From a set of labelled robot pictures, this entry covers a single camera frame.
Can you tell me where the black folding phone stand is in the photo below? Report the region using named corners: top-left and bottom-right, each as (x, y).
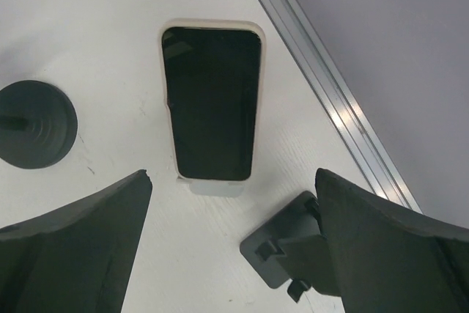
top-left (240, 191), bottom-right (341, 302)

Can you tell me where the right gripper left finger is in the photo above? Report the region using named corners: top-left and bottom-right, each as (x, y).
top-left (1, 170), bottom-right (152, 312)

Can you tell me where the cream-edged black phone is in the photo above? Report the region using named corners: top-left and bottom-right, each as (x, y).
top-left (160, 19), bottom-right (265, 183)

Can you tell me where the right aluminium frame post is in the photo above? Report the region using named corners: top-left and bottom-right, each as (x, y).
top-left (259, 0), bottom-right (421, 212)

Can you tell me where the black clamp tripod stand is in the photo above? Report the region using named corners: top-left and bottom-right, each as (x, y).
top-left (1, 80), bottom-right (78, 169)

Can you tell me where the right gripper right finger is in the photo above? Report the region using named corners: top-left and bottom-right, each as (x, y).
top-left (315, 169), bottom-right (468, 312)

